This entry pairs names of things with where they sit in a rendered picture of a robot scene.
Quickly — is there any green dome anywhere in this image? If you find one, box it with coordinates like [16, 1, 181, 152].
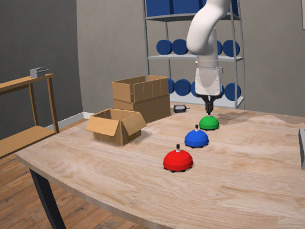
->
[199, 113, 219, 131]

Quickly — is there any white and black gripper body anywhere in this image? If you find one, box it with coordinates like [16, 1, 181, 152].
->
[195, 67, 222, 96]

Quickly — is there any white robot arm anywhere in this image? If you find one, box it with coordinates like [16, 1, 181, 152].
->
[187, 0, 231, 74]

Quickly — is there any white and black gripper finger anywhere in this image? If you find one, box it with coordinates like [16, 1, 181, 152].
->
[209, 92, 222, 113]
[196, 94, 209, 113]

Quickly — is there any blue bell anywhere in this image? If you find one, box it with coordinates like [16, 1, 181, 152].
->
[184, 124, 209, 149]

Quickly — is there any red dome bell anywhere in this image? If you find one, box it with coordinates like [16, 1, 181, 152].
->
[163, 144, 193, 173]

